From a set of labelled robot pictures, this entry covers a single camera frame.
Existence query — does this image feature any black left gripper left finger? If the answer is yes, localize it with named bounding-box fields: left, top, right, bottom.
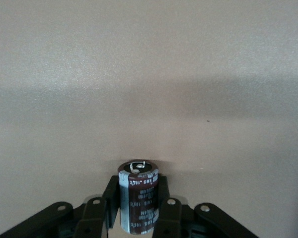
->
left=0, top=175, right=121, bottom=238

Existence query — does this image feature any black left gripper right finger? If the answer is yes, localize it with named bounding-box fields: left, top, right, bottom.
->
left=152, top=175, right=259, bottom=238

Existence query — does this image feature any large table cover mat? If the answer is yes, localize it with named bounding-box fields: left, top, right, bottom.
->
left=0, top=0, right=298, bottom=238

